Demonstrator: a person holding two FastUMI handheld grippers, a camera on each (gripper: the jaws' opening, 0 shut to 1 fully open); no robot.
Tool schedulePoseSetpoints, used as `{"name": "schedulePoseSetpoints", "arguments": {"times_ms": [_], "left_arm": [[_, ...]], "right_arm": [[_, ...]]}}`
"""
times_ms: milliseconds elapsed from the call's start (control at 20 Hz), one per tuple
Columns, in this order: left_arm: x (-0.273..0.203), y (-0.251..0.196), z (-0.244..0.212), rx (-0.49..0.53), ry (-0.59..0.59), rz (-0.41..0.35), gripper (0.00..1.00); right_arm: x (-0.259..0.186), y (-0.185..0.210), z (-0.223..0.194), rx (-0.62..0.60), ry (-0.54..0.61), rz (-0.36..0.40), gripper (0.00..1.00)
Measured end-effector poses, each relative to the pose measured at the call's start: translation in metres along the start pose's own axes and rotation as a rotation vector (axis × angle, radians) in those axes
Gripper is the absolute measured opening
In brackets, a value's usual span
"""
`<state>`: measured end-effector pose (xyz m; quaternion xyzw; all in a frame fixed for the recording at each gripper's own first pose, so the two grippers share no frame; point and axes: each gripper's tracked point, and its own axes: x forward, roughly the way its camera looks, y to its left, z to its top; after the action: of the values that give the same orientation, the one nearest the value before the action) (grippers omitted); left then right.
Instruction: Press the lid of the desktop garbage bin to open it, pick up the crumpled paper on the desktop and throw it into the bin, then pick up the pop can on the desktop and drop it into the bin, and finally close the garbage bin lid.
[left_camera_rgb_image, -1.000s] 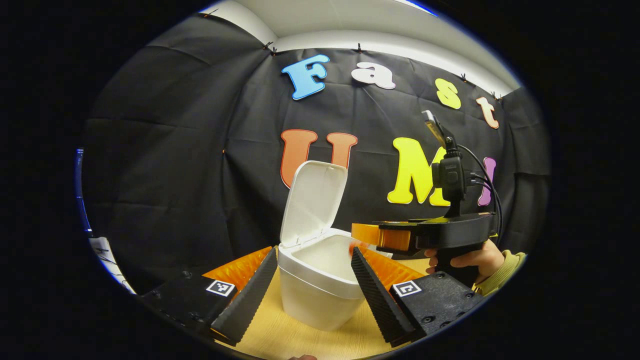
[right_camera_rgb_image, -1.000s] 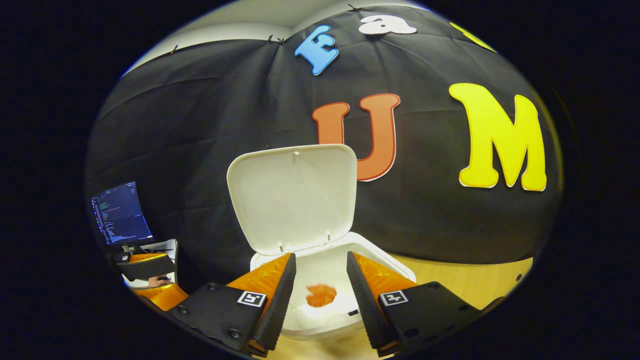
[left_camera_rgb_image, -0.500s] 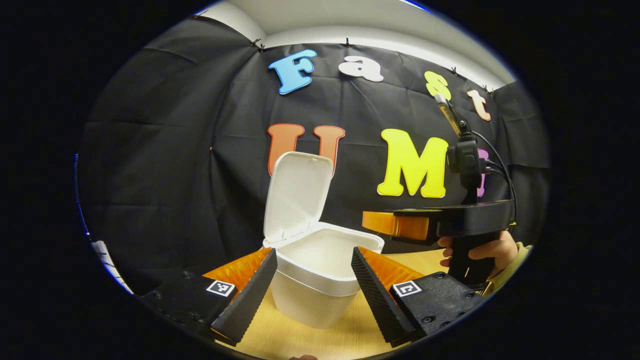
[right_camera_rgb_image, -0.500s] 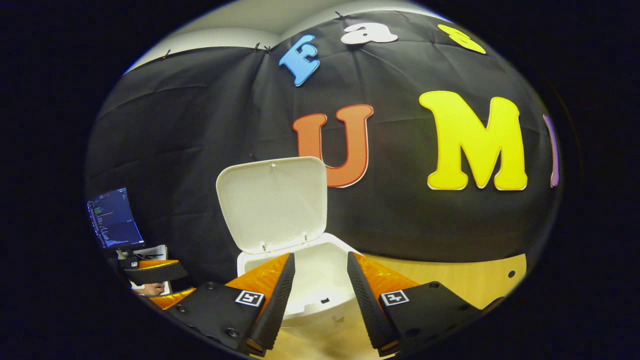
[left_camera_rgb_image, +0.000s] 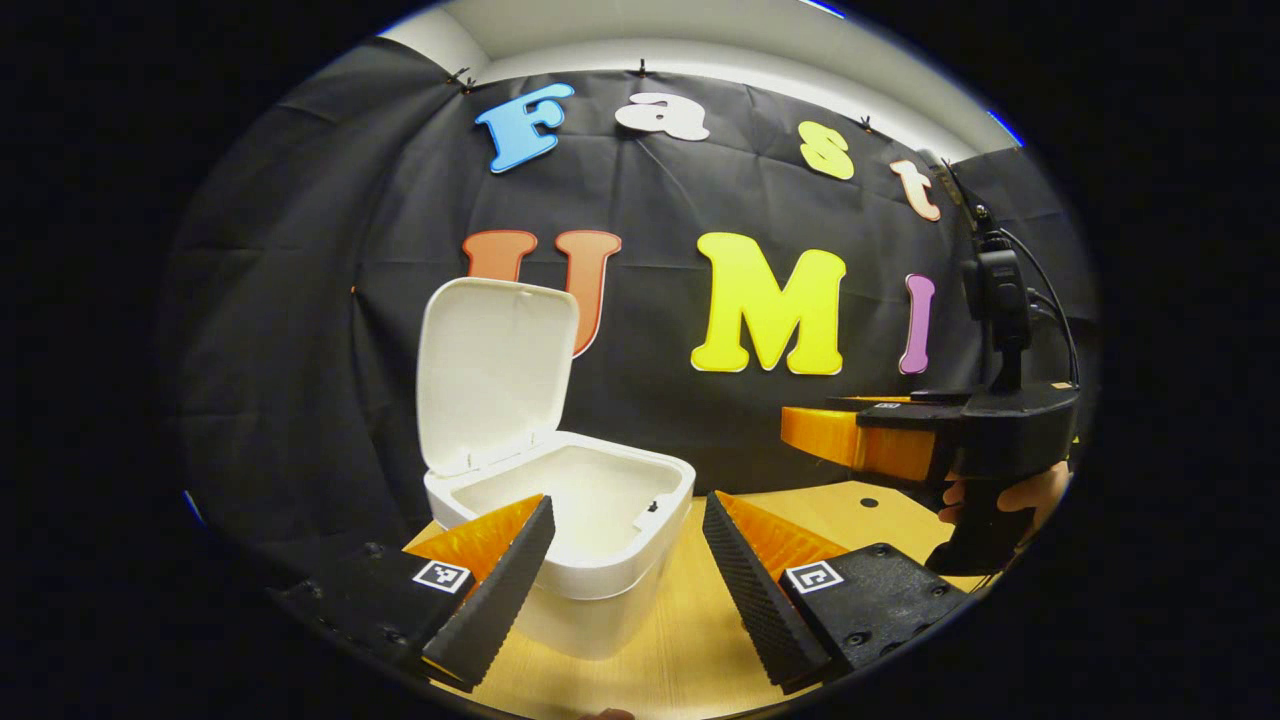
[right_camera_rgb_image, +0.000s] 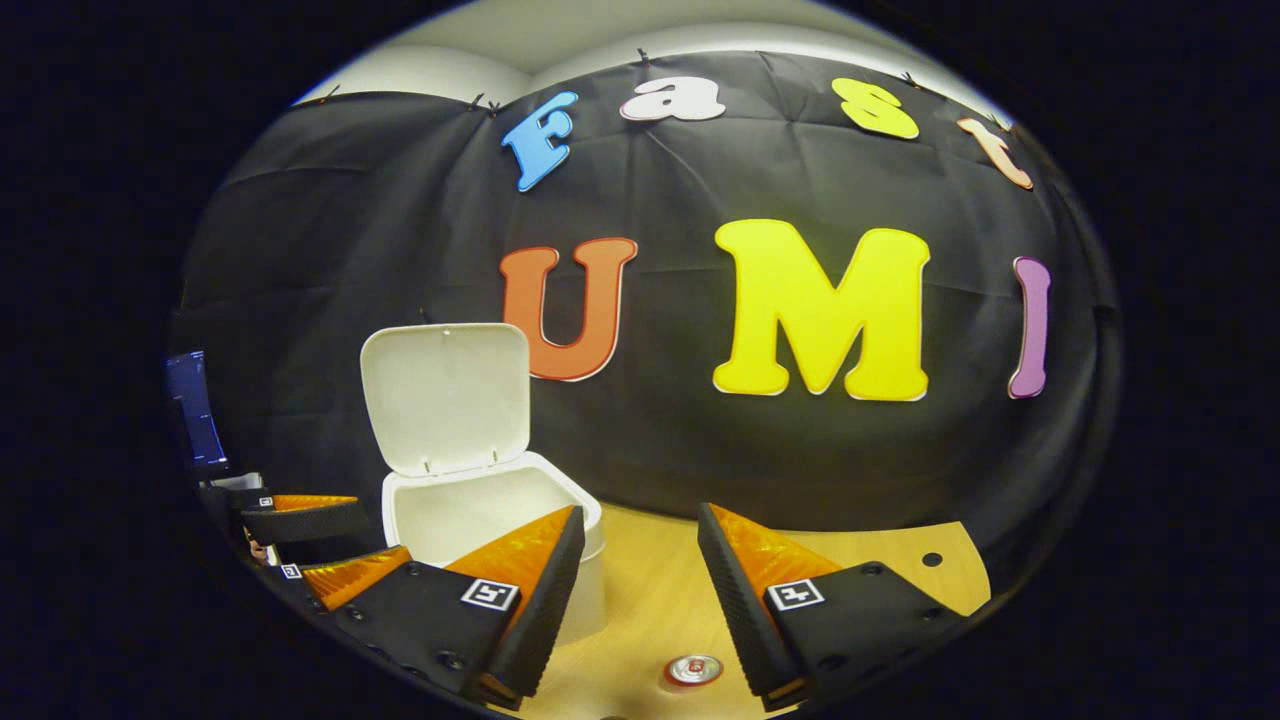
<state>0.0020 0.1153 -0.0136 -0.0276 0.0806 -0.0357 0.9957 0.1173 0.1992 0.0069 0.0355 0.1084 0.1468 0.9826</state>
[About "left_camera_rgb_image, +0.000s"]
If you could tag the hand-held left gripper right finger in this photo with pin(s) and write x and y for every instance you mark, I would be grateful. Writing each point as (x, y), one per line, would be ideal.
(760, 600)

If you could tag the white desktop garbage bin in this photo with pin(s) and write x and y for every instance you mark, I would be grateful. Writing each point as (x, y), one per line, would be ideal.
(500, 370)

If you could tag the black backdrop cloth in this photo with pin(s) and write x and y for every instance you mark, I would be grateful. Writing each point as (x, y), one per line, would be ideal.
(300, 300)

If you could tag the row of black cloth clips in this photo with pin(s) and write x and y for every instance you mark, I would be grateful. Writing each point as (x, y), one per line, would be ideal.
(641, 70)

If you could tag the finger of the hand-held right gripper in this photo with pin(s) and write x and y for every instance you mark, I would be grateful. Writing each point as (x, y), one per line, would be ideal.
(940, 397)
(900, 418)

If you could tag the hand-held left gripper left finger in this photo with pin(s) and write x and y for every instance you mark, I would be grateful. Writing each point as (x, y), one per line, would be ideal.
(495, 600)

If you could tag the wooden desktop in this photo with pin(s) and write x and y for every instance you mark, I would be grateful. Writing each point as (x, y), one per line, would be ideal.
(690, 640)

